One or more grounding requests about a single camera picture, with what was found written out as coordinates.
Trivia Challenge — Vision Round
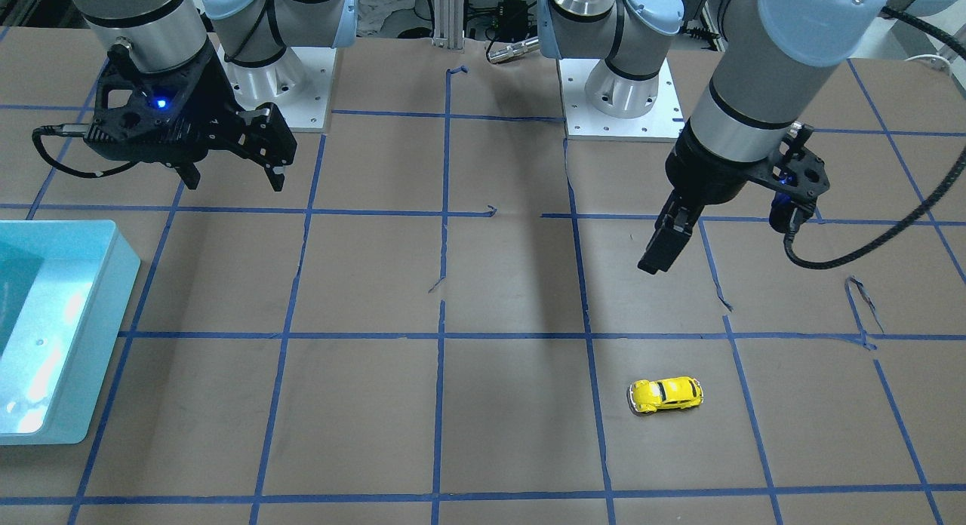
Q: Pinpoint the yellow beetle toy car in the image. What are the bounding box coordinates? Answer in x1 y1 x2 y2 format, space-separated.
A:
627 375 704 415

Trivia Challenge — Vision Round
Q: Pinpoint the turquoise plastic bin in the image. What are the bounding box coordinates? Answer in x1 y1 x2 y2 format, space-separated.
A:
1 220 140 446

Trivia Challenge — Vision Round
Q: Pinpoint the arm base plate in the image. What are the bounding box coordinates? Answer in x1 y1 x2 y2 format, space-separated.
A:
217 47 338 133
558 59 685 143

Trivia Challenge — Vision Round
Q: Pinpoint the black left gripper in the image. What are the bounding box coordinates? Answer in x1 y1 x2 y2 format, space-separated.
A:
638 129 768 274

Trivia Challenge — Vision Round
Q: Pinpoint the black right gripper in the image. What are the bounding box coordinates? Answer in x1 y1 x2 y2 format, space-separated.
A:
175 103 297 192

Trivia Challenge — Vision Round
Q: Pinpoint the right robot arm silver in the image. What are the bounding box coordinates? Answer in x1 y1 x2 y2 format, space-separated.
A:
32 0 358 192

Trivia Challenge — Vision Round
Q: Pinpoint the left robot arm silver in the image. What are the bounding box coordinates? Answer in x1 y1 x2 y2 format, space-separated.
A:
536 0 956 274

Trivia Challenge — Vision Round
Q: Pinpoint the black braided cable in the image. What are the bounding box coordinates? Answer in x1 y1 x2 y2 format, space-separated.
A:
783 6 966 271

